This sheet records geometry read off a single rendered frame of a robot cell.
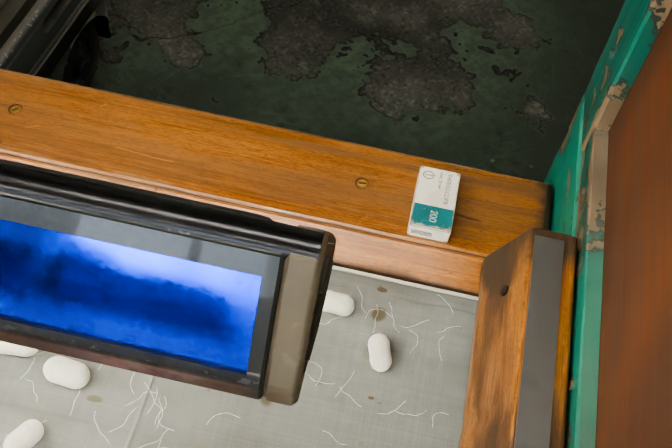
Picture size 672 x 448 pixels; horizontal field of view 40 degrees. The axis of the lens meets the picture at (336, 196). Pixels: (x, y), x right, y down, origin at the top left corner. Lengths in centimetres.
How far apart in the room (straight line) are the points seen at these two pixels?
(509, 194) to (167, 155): 30
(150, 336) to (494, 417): 31
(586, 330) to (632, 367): 8
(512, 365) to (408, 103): 129
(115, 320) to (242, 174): 42
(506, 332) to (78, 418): 32
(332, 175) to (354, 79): 111
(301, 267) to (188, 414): 38
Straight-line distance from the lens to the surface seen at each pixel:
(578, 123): 79
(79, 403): 73
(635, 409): 54
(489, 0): 213
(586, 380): 61
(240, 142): 81
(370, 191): 79
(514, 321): 65
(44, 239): 38
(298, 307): 36
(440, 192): 77
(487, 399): 64
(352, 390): 73
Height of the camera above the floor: 141
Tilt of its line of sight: 55 degrees down
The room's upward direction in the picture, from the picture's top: 7 degrees clockwise
